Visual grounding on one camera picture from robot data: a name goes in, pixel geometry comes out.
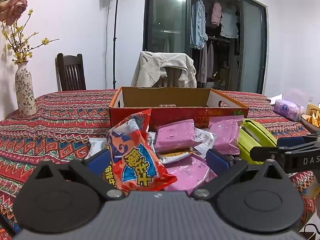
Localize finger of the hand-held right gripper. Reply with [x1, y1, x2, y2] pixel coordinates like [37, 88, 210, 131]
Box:
[277, 134, 320, 147]
[250, 141, 320, 161]

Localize grey hanging clothes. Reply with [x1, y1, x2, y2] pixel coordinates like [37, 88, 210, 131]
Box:
[200, 41, 215, 83]

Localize beige jacket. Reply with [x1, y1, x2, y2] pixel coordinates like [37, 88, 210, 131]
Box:
[130, 51, 198, 88]

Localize pale pink plastic bag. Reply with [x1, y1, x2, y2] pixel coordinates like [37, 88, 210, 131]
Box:
[282, 87, 315, 105]

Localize bowl of chips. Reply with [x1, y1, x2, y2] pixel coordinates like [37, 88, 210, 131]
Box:
[301, 112, 320, 133]

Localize black light cable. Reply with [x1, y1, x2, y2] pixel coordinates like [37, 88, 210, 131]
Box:
[104, 0, 110, 89]

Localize studio light on stand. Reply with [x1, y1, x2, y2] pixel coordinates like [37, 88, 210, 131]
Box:
[107, 0, 125, 90]

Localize yellow flower branches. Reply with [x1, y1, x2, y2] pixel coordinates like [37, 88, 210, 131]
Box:
[2, 9, 60, 64]

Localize pink artificial flowers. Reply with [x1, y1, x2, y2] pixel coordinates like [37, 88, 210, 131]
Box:
[0, 0, 40, 27]

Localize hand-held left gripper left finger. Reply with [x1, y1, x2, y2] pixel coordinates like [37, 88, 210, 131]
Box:
[32, 149, 125, 201]

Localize dark wooden chair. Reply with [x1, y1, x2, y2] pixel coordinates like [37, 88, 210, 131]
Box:
[160, 66, 185, 88]
[55, 53, 87, 92]

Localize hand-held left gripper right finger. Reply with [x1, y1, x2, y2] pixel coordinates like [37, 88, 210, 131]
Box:
[191, 148, 284, 202]

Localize orange red cardboard box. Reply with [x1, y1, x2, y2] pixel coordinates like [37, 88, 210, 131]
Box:
[109, 86, 249, 130]

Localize yellow cup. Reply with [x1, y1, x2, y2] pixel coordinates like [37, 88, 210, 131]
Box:
[306, 103, 320, 115]

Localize light blue hanging shirt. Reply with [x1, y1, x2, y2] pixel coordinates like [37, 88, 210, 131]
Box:
[190, 0, 208, 50]

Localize lime green snack pack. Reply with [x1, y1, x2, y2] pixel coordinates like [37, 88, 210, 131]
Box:
[237, 119, 278, 165]

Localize purple tissue pack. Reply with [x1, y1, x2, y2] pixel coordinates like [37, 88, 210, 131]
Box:
[273, 99, 305, 122]

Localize yellow striped snack packet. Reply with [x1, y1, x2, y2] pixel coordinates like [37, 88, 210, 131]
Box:
[159, 149, 197, 164]

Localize dark framed glass sliding door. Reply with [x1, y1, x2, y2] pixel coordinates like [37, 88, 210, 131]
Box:
[143, 0, 268, 94]

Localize pink hanging garment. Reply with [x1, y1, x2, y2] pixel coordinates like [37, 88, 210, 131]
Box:
[211, 1, 223, 28]

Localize floral ceramic vase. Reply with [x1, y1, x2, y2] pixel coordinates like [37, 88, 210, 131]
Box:
[15, 61, 37, 117]

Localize white paper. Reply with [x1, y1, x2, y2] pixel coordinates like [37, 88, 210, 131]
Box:
[266, 94, 284, 105]

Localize pink snack packet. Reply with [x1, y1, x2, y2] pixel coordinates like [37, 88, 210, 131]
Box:
[165, 156, 218, 193]
[155, 119, 198, 153]
[209, 116, 240, 155]

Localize white hanging shirt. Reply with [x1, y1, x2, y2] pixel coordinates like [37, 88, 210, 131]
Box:
[220, 4, 239, 39]

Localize black stand leg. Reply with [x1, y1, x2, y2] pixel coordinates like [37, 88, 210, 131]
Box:
[0, 215, 15, 238]

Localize red snack bag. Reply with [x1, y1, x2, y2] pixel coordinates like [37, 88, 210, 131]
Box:
[106, 109, 178, 197]

